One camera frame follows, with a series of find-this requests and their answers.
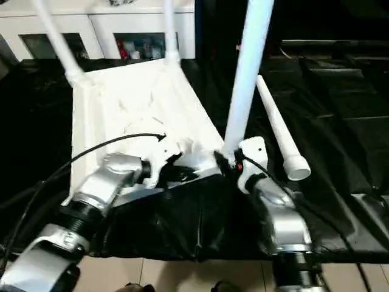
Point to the dark speckled object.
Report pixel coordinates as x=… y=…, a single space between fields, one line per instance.
x=118 y=2

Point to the small white jar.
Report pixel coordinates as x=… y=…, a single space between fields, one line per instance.
x=135 y=54

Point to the dark metal bar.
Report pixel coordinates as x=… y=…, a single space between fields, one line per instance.
x=334 y=43

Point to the white plastic table top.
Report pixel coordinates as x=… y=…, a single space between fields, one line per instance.
x=121 y=97

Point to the black mat cover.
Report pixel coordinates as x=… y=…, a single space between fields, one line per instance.
x=349 y=137

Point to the red bottle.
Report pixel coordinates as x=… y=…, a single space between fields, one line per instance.
x=124 y=51

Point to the white glass door cabinet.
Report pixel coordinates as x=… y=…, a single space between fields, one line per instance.
x=97 y=21

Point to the white plastic table leg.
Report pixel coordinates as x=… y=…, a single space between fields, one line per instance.
x=171 y=30
x=57 y=39
x=279 y=121
x=246 y=76

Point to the dark robot waist part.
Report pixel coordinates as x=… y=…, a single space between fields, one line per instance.
x=225 y=286
x=136 y=287

